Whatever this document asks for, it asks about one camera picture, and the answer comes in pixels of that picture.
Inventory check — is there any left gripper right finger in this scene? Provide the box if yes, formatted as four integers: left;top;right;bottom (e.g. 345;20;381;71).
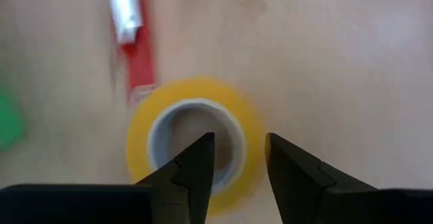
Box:
265;132;379;224

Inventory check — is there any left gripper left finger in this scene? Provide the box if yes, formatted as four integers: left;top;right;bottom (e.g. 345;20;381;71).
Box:
135;132;216;224

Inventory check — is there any yellow tape roll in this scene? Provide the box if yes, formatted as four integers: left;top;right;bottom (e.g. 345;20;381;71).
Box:
125;76;268;218

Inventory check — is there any red and silver stapler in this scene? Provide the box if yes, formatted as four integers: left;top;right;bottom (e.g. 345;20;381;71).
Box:
106;0;157;98

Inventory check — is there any green plastic basket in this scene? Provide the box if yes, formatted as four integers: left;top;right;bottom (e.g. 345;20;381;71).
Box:
0;83;25;152

